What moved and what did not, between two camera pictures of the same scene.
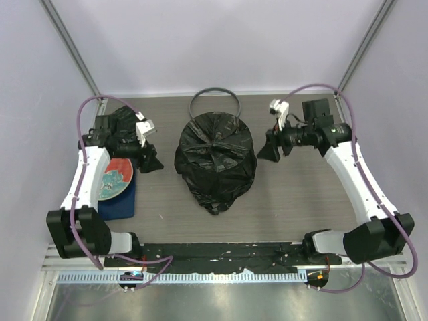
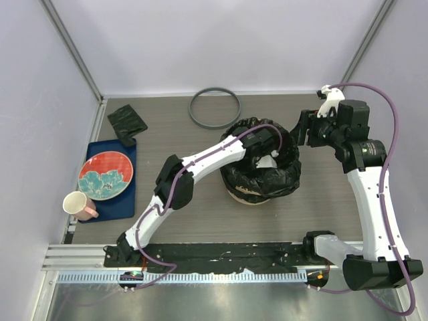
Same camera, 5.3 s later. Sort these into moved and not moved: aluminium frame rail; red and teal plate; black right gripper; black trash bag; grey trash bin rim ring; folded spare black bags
Moved: black right gripper; black trash bag
Not moved: red and teal plate; grey trash bin rim ring; folded spare black bags; aluminium frame rail
